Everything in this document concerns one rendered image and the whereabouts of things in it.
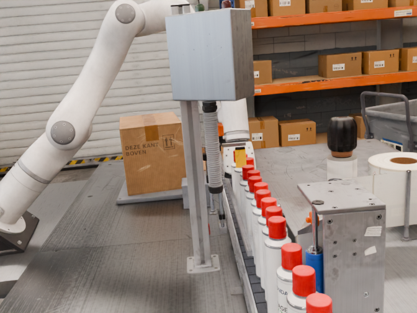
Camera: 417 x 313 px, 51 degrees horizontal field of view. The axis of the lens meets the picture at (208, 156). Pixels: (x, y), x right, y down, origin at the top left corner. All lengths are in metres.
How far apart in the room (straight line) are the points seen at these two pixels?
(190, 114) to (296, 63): 4.78
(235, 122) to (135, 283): 0.58
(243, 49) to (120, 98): 4.55
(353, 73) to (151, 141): 3.83
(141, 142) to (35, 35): 4.00
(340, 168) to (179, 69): 0.55
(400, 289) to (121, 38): 0.98
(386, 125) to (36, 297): 2.89
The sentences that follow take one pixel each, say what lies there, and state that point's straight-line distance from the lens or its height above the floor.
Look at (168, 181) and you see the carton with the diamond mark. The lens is 1.76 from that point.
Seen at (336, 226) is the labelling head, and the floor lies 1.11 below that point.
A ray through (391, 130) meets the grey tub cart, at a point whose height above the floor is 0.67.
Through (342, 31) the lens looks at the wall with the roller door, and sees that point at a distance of 6.02.
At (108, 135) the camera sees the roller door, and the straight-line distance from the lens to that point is 5.56.
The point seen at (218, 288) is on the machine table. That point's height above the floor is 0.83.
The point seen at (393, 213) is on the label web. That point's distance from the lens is 1.22.
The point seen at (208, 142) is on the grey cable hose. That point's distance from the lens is 0.98.
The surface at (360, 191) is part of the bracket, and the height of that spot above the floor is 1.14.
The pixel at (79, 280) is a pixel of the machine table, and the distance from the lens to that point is 1.26.
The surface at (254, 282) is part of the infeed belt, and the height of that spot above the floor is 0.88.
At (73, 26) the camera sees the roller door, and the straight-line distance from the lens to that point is 5.50.
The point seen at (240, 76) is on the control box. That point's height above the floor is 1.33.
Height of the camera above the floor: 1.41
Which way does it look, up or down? 15 degrees down
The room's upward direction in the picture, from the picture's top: 5 degrees counter-clockwise
